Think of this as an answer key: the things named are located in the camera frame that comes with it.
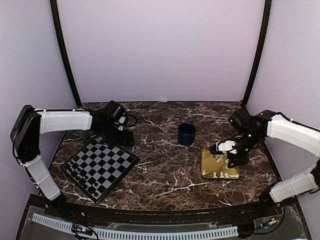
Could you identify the grey ceramic cup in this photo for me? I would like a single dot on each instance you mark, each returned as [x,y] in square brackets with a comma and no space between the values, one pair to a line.
[86,134]

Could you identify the dark blue enamel mug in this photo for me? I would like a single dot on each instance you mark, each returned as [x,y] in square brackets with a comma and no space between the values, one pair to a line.
[186,133]

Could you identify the black left frame post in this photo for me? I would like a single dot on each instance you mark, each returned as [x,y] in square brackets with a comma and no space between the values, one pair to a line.
[63,51]

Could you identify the black frame post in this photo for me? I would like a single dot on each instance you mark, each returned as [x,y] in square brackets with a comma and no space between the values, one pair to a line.
[63,51]
[258,53]

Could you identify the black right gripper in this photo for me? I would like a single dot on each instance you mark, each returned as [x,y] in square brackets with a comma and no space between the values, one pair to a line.
[239,161]

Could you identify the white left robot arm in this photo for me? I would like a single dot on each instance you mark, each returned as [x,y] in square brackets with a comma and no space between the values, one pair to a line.
[25,137]

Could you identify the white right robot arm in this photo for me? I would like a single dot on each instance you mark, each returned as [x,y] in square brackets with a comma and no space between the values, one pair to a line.
[296,147]

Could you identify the black right frame post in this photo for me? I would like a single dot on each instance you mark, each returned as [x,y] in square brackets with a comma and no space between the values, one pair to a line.
[258,53]

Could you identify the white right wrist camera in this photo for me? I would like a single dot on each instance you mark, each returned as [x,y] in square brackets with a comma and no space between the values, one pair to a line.
[223,147]

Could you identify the black front rail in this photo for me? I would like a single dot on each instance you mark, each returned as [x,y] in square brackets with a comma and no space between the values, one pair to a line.
[91,213]

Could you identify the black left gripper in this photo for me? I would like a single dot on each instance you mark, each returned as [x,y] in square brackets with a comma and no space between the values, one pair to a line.
[125,140]

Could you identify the gold metal tray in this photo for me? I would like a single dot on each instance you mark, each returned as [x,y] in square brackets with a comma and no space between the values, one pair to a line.
[208,163]

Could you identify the black and white chessboard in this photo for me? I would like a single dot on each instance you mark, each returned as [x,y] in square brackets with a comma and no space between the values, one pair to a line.
[99,167]

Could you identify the white perforated cable duct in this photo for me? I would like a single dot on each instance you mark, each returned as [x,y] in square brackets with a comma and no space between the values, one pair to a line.
[122,231]

